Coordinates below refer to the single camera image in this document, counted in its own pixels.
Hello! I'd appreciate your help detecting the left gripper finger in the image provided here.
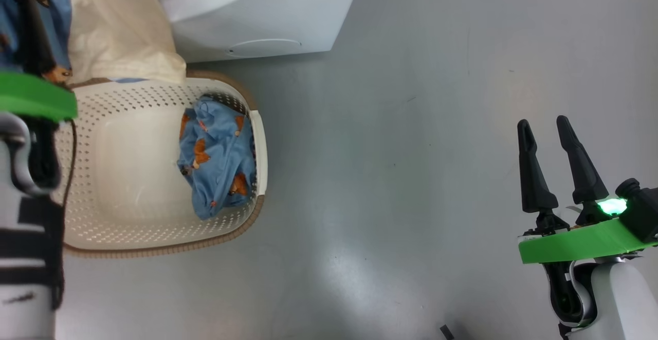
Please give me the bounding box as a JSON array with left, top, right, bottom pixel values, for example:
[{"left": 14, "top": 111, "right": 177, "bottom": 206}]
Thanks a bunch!
[{"left": 13, "top": 0, "right": 57, "bottom": 76}]

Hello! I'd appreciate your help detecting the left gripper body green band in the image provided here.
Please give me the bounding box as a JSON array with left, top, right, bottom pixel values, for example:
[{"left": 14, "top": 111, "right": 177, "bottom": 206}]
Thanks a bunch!
[{"left": 0, "top": 71, "right": 78, "bottom": 122}]

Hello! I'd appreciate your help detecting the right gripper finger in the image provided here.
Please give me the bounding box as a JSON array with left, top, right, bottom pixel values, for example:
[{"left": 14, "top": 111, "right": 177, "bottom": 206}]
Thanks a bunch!
[
  {"left": 556, "top": 115, "right": 610, "bottom": 205},
  {"left": 517, "top": 119, "right": 559, "bottom": 213}
]

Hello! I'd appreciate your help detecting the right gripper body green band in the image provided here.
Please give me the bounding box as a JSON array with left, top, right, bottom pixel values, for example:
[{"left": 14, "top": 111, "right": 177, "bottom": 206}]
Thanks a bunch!
[{"left": 518, "top": 199, "right": 658, "bottom": 264}]

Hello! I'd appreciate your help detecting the cream cloth garment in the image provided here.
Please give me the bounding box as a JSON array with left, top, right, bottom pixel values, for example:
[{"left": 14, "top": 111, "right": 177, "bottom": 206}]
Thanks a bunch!
[{"left": 67, "top": 0, "right": 187, "bottom": 87}]

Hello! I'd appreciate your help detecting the cream perforated laundry basket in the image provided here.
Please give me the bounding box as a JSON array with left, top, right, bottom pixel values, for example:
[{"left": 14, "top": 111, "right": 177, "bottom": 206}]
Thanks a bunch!
[{"left": 54, "top": 70, "right": 268, "bottom": 258}]

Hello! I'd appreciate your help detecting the white washing machine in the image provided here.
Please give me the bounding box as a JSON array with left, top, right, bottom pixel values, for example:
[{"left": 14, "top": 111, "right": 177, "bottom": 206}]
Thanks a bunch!
[{"left": 135, "top": 0, "right": 365, "bottom": 64}]

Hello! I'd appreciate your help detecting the round white filter cover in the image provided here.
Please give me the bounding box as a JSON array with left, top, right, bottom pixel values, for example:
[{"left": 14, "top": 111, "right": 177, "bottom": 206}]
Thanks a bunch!
[{"left": 226, "top": 39, "right": 303, "bottom": 58}]

